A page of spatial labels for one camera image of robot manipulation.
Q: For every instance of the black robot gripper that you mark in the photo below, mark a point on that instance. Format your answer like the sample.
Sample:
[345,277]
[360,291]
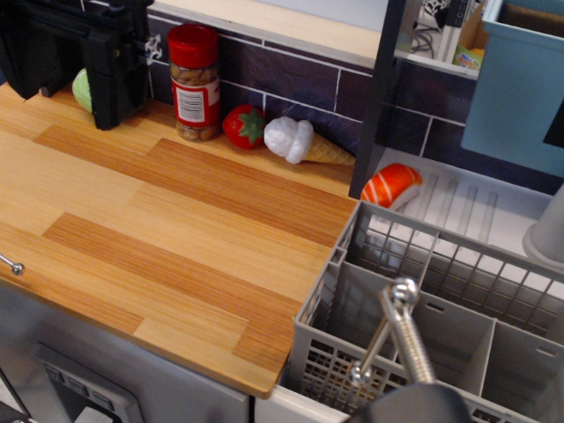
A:
[44,44]

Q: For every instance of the grey plastic drying rack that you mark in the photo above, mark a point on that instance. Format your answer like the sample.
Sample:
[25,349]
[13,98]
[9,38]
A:
[491,321]

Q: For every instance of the white sink drainboard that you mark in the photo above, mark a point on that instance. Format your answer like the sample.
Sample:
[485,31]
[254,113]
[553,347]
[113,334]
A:
[483,209]

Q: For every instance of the green toy cabbage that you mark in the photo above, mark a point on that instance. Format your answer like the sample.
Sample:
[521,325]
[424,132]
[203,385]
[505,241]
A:
[81,91]

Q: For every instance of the red lidded nut jar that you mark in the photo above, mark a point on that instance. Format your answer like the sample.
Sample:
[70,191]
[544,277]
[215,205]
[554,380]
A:
[194,69]

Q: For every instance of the red toy strawberry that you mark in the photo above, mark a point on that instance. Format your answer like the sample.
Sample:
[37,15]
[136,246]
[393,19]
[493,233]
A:
[244,126]

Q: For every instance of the small chrome knob rod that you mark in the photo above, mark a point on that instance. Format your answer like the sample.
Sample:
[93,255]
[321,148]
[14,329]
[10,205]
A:
[17,268]

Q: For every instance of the white toy ice cream cone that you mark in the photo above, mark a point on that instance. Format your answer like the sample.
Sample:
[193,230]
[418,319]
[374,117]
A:
[296,141]

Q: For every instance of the silver dishwasher control panel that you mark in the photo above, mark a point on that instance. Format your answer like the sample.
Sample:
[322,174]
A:
[77,387]

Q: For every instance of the orange salmon sushi toy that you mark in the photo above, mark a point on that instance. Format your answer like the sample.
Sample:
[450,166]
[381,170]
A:
[392,187]

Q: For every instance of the colourful cardboard box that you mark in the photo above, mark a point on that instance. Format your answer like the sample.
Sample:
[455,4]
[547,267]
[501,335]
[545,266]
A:
[468,58]

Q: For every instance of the blue plastic bin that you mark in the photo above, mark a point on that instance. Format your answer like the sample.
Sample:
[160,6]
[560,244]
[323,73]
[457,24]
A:
[518,95]

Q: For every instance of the black clamp base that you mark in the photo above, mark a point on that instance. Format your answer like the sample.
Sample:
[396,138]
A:
[418,402]

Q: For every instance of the grey faucet base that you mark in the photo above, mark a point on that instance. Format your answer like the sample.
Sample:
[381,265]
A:
[543,241]

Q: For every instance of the dark grey shelf post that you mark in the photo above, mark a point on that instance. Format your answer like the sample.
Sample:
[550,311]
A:
[395,45]

